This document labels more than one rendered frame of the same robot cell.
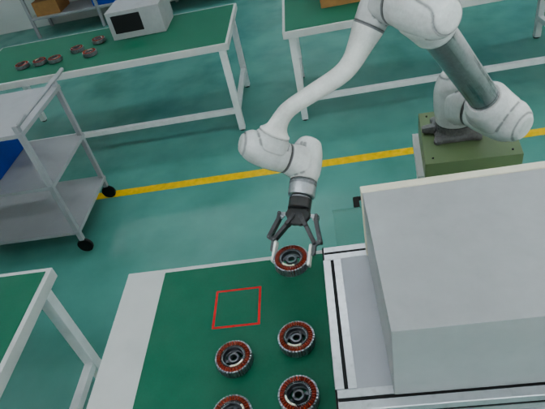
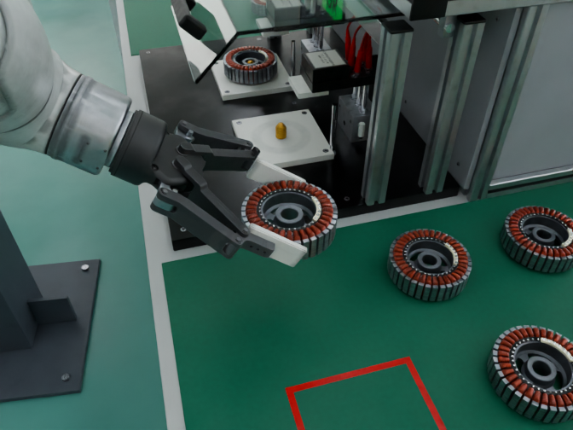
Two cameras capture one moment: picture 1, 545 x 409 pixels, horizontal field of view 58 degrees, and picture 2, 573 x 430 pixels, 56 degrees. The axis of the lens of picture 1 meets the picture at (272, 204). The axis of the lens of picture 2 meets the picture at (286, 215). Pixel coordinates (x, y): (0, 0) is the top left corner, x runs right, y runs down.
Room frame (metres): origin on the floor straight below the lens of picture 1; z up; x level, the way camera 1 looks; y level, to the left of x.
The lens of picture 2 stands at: (1.30, 0.40, 1.33)
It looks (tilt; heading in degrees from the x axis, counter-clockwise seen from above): 43 degrees down; 245
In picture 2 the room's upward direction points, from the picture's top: straight up
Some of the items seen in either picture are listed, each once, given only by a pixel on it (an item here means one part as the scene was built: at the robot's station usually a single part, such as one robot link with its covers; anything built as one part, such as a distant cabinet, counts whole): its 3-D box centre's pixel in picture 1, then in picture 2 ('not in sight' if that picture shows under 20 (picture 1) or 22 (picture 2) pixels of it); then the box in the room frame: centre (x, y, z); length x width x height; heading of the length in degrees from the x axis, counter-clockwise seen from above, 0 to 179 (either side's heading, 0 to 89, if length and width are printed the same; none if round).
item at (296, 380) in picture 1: (298, 396); (541, 237); (0.72, 0.05, 0.77); 0.11 x 0.11 x 0.04
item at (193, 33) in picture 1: (118, 87); not in sight; (4.14, 1.05, 0.37); 2.20 x 0.90 x 0.75; 81
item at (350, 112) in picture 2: not in sight; (357, 117); (0.83, -0.31, 0.80); 0.07 x 0.05 x 0.06; 81
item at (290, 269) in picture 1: (291, 260); (289, 218); (1.10, -0.02, 0.90); 0.11 x 0.11 x 0.04
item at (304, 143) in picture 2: not in sight; (280, 138); (0.97, -0.33, 0.78); 0.15 x 0.15 x 0.01; 81
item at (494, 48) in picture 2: not in sight; (395, 18); (0.70, -0.41, 0.92); 0.66 x 0.01 x 0.30; 81
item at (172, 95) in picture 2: not in sight; (272, 111); (0.94, -0.45, 0.76); 0.64 x 0.47 x 0.02; 81
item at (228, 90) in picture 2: not in sight; (251, 75); (0.93, -0.57, 0.78); 0.15 x 0.15 x 0.01; 81
